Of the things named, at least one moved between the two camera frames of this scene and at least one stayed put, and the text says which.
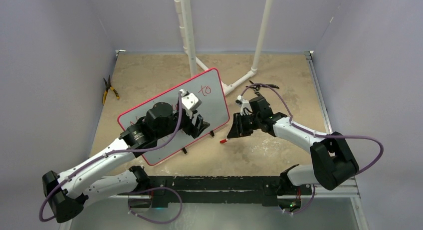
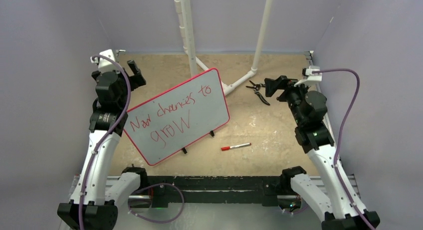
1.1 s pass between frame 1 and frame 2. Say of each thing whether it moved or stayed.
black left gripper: moved
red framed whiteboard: stayed
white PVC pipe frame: stayed
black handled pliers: stayed
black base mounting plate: stayed
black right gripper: moved
